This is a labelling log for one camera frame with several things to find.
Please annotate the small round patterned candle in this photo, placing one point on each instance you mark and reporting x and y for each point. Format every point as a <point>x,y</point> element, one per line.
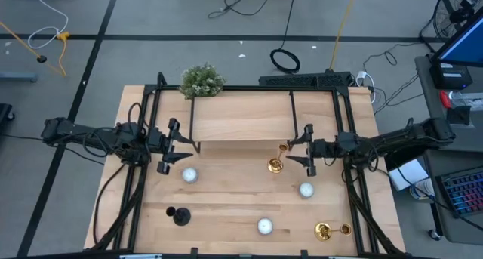
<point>306,190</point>
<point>265,226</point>
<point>189,174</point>

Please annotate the grey desk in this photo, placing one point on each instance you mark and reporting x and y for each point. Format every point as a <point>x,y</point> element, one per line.
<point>453,138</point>

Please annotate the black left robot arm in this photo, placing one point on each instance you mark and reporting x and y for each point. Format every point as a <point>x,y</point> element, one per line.
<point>94,135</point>

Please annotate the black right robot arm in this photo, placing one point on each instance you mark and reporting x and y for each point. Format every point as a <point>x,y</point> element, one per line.
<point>400,140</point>

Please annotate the backlit keyboard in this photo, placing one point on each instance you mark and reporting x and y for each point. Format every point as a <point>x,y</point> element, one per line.
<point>466,191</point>

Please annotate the white box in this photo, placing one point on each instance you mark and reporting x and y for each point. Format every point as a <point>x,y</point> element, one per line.
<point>409,174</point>

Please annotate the tall gold candlestick holder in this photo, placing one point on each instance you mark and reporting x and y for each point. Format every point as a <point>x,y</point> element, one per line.
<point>275,165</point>
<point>323,232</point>

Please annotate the white power adapter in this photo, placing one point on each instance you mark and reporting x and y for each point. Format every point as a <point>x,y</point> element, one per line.
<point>363,77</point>

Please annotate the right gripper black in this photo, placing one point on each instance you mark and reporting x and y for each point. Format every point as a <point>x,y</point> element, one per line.
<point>322,147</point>

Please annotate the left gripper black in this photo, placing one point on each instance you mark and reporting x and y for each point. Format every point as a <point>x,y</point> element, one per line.
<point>156,140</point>

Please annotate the black aluminium rig frame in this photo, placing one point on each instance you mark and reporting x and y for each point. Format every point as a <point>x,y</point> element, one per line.
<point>364,213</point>

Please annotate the computer monitor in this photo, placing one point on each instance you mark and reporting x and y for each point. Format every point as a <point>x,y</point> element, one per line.
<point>466,44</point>

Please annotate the short black candlestick holder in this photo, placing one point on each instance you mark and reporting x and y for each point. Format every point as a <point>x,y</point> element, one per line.
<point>182,216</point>

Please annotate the black standing fan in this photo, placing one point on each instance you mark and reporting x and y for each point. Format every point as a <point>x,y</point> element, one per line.
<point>447,15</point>

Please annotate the green potted plant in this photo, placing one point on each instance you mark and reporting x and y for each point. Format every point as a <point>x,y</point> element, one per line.
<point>202,81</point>

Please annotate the wooden shelf with black legs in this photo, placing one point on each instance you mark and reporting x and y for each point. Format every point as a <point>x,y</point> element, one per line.
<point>241,117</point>

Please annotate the small black printer box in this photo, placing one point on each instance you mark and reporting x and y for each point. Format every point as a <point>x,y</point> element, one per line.
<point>451,76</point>

